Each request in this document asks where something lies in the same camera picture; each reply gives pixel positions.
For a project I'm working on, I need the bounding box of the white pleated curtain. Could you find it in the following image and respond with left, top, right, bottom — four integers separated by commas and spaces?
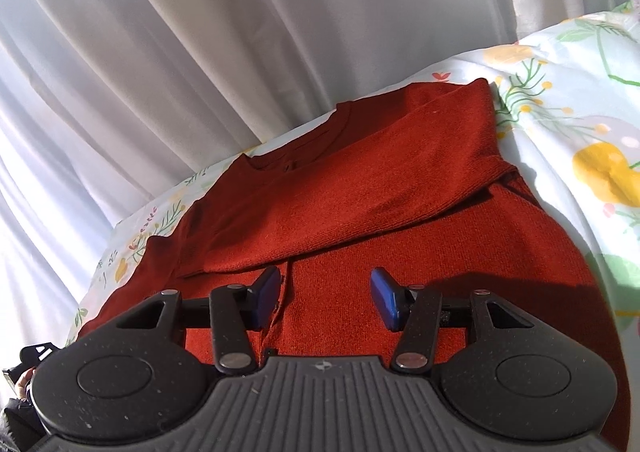
1, 0, 628, 362

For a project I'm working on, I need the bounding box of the red knit henley sweater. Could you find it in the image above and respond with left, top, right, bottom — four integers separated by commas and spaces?
86, 80, 630, 448

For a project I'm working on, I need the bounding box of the floral white bed sheet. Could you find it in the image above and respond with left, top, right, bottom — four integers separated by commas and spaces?
72, 12, 639, 337

